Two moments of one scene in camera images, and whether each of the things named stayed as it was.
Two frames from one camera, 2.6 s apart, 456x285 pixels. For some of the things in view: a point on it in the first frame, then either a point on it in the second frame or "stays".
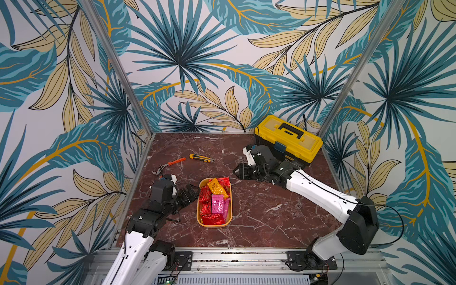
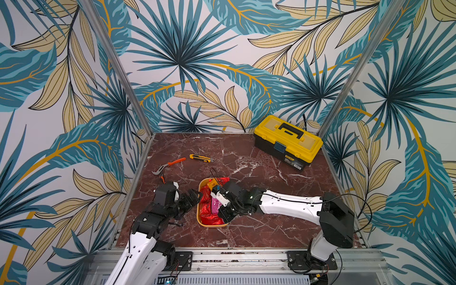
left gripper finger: (185, 202) to (183, 210)
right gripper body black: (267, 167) to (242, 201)
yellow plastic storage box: (203, 181) stays
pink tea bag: (217, 203) stays
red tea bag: (224, 181) stays
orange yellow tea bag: (216, 188) stays
